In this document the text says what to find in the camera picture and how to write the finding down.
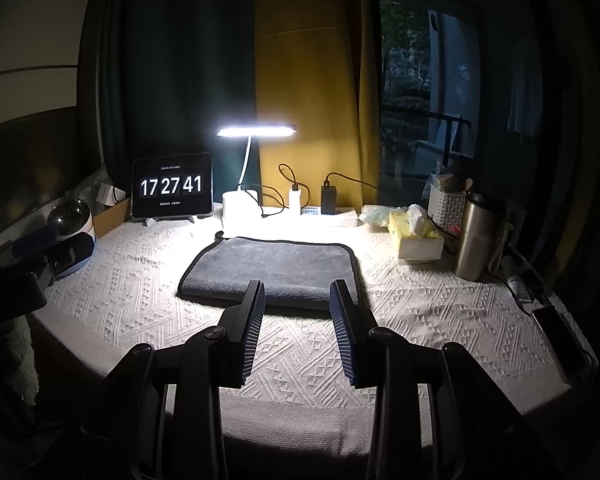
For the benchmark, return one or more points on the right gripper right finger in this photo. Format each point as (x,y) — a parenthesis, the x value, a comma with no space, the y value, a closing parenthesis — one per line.
(438,413)

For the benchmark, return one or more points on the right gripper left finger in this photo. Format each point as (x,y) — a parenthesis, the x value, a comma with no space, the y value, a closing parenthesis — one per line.
(166,403)

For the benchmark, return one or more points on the grey purple towel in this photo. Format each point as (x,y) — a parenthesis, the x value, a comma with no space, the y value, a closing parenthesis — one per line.
(296,275)

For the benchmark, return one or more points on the cardboard box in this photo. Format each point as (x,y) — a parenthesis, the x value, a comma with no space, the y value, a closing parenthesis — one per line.
(111,218)

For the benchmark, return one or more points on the white textured tablecloth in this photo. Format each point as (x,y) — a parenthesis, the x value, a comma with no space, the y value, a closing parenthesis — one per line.
(297,396)

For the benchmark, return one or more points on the small white box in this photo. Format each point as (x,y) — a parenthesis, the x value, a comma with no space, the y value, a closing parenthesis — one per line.
(108,195)

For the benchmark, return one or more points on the stainless steel thermos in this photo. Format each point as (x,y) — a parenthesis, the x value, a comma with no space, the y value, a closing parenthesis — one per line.
(476,238)

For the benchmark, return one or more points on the yellow tissue box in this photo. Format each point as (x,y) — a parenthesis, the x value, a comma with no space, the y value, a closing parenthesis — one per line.
(417,239)

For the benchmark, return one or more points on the black tablet clock display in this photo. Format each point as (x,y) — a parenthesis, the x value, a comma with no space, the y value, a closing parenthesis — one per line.
(172,186)

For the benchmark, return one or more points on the white woven basket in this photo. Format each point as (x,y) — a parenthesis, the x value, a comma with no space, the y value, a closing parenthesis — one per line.
(447,195)

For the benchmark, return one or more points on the wet wipes packet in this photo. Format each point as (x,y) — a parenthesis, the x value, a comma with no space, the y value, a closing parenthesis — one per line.
(377,215)

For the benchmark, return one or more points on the white desk lamp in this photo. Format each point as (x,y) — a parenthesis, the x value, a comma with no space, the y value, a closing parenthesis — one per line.
(242,207)

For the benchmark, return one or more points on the white power strip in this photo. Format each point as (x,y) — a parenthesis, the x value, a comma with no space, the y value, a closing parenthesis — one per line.
(339,214)

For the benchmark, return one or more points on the black power adapter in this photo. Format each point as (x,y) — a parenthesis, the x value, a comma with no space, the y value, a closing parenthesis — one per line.
(328,199)

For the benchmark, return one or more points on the white usb charger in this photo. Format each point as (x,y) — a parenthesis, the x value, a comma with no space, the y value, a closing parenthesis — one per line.
(294,200)

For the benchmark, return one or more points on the dark green curtain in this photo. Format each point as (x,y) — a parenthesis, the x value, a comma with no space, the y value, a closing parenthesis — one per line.
(171,74)

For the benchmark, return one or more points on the yellow curtain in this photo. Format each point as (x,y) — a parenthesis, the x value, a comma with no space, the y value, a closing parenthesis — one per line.
(317,68)

